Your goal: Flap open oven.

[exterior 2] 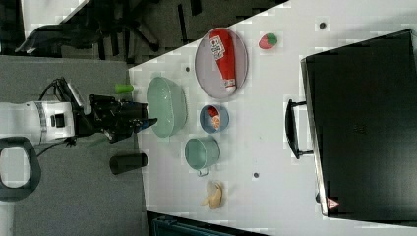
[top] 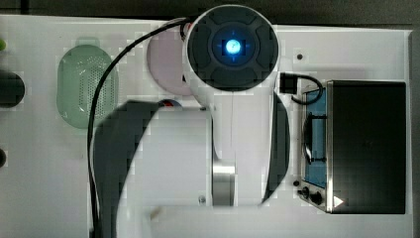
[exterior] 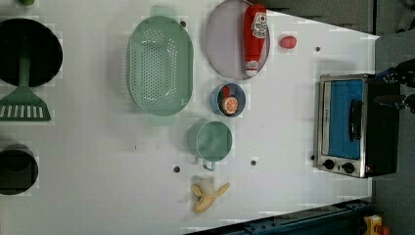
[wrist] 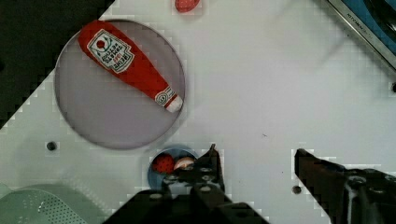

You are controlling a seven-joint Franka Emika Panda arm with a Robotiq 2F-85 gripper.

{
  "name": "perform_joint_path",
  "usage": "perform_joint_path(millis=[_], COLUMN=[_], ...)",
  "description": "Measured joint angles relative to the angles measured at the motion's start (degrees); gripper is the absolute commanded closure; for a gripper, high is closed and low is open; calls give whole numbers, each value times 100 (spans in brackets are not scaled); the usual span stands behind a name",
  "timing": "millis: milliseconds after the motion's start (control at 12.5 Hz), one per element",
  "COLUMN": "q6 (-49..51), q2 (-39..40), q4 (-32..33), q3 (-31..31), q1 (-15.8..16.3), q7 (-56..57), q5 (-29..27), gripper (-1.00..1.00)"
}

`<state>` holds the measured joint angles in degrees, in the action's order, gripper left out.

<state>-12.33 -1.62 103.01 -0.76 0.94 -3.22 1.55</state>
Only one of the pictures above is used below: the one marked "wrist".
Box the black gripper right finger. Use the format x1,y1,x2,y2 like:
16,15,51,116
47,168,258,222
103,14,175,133
294,148,396,224

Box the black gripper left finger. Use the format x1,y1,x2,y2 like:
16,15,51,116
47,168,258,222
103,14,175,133
161,144,225,198

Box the black toaster oven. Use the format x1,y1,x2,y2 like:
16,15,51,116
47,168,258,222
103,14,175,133
327,0,396,70

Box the toy orange slice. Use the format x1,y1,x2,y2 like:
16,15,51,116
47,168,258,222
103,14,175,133
174,157,195,170

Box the red toy strawberry in bowl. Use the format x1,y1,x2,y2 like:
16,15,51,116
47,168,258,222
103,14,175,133
151,153,175,174

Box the blue small bowl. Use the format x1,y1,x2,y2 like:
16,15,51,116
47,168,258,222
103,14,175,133
148,146,198,189

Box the grey round plate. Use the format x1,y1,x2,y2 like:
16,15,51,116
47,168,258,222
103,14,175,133
54,20,187,149

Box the pale green colander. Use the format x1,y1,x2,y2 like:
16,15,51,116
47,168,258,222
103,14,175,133
0,184,106,224

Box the red plush ketchup bottle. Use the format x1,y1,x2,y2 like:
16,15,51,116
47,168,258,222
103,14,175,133
78,20,183,113

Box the red toy strawberry on table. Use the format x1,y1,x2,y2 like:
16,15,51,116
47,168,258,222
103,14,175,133
175,0,201,13

